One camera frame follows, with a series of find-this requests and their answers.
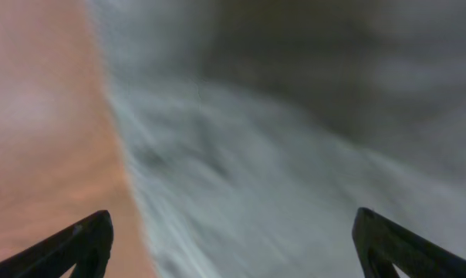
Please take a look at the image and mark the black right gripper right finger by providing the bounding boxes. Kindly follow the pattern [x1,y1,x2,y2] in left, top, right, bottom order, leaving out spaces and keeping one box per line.
[352,207,466,278]

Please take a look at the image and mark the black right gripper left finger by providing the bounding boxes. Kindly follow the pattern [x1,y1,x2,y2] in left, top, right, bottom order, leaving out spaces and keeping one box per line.
[0,210,113,278]

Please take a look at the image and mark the grey cotton shorts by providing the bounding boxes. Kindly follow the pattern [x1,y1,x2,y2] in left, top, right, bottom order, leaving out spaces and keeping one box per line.
[87,0,466,277]

